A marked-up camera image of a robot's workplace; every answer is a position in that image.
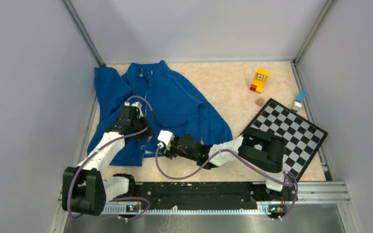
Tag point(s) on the yellow red toy block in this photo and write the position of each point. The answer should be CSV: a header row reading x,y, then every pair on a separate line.
x,y
259,81

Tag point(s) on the aluminium frame rail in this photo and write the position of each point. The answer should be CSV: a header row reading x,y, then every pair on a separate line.
x,y
305,193

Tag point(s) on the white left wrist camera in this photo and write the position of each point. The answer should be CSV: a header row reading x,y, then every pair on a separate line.
x,y
138,106

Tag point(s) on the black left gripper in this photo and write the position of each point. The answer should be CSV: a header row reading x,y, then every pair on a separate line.
x,y
145,134

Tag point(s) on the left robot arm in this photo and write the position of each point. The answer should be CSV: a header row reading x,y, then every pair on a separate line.
x,y
84,191

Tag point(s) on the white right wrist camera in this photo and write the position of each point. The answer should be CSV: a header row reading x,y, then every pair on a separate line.
x,y
164,139

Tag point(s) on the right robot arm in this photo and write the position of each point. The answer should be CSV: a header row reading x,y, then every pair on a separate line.
x,y
261,151

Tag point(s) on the blue zip jacket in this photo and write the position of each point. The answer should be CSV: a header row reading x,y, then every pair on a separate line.
x,y
170,101

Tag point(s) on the small brown wooden cube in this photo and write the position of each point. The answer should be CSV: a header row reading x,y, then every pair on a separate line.
x,y
260,102

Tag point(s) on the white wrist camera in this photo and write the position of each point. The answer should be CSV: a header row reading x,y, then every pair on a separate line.
x,y
138,106
164,139

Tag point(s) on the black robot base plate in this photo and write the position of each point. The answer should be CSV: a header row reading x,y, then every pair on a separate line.
x,y
207,195

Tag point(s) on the black white checkerboard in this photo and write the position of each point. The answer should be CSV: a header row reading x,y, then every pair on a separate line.
x,y
304,138

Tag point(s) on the blue white small block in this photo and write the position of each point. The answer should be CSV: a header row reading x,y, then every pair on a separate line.
x,y
298,103

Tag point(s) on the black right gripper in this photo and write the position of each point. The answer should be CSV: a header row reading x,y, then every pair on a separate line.
x,y
169,154

